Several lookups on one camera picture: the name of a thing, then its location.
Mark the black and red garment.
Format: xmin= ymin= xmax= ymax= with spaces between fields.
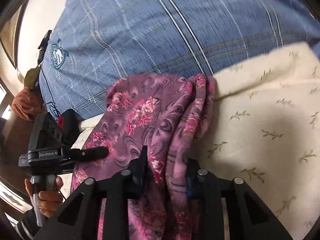
xmin=57 ymin=109 xmax=84 ymax=148

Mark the cream leaf-print pillow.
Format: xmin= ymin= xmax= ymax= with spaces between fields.
xmin=75 ymin=43 xmax=319 ymax=239

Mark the blue plaid quilt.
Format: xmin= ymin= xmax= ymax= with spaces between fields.
xmin=39 ymin=0 xmax=319 ymax=119

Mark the purple floral garment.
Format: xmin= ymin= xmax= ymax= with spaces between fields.
xmin=71 ymin=74 xmax=216 ymax=239

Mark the dark striped sleeve forearm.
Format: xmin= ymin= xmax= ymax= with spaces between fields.
xmin=14 ymin=209 xmax=41 ymax=240

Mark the dark olive cloth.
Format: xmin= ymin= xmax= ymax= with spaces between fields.
xmin=24 ymin=66 xmax=41 ymax=90

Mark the person left hand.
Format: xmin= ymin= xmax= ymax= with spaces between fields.
xmin=37 ymin=176 xmax=63 ymax=218

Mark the orange cloth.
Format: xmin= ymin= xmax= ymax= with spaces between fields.
xmin=11 ymin=87 xmax=46 ymax=122

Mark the black cable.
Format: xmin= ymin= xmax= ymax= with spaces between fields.
xmin=37 ymin=29 xmax=62 ymax=120

